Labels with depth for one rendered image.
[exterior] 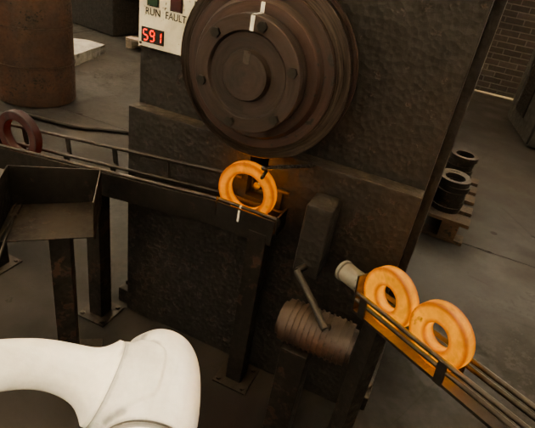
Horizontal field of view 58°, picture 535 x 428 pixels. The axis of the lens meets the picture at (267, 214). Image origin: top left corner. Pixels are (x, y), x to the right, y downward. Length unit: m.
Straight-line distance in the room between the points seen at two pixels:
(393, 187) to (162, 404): 0.96
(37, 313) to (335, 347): 1.24
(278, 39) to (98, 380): 0.82
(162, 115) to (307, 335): 0.81
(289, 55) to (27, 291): 1.53
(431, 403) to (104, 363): 1.59
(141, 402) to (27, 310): 1.61
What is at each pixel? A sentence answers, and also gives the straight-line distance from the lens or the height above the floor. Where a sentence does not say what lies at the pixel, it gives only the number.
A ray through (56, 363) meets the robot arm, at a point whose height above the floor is 0.98.
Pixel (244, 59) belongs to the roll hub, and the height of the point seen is 1.15.
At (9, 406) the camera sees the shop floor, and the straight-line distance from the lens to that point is 1.84.
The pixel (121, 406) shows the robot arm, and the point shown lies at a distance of 0.57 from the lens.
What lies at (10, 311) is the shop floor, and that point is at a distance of 2.16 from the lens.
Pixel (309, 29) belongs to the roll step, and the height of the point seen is 1.24.
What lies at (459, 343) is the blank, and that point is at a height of 0.75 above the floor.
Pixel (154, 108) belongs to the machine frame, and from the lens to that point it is 1.64.
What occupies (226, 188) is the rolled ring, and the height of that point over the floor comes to 0.74.
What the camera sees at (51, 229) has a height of 0.60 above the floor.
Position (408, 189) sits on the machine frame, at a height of 0.87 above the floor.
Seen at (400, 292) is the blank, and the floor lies 0.75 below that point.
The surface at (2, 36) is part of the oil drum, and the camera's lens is 4.07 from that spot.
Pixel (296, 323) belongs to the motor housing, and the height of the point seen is 0.51.
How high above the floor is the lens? 1.42
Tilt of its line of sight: 30 degrees down
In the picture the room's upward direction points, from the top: 10 degrees clockwise
